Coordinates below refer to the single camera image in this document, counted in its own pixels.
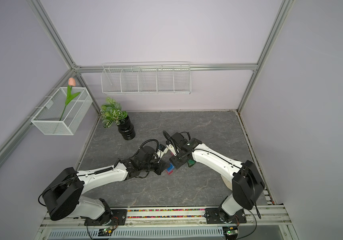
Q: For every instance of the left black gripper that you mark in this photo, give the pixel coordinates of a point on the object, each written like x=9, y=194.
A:
x=159, y=169

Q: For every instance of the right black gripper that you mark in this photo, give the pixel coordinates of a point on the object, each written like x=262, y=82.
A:
x=175, y=163

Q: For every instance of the green long lego brick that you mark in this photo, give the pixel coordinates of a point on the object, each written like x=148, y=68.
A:
x=191, y=163

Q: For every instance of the blue long lego brick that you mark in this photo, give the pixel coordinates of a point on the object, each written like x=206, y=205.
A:
x=170, y=168

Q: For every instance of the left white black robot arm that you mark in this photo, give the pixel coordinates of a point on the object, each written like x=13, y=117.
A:
x=64, y=196

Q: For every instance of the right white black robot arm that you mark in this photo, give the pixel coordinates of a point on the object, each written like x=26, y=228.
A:
x=245, y=180

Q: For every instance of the green potted plant black pot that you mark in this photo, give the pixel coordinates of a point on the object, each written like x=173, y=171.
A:
x=111, y=112

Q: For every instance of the white mesh side basket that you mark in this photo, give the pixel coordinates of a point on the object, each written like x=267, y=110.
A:
x=47, y=118

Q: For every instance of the pink artificial tulip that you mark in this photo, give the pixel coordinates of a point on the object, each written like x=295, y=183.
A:
x=69, y=95

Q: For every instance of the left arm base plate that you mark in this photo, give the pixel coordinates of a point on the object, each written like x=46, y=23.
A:
x=115, y=217

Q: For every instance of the white wire wall basket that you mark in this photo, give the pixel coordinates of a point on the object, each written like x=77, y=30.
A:
x=146, y=78

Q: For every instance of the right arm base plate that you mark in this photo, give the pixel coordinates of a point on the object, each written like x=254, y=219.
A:
x=217, y=216

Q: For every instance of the aluminium front rail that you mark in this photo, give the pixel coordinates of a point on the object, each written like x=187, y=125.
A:
x=175, y=223

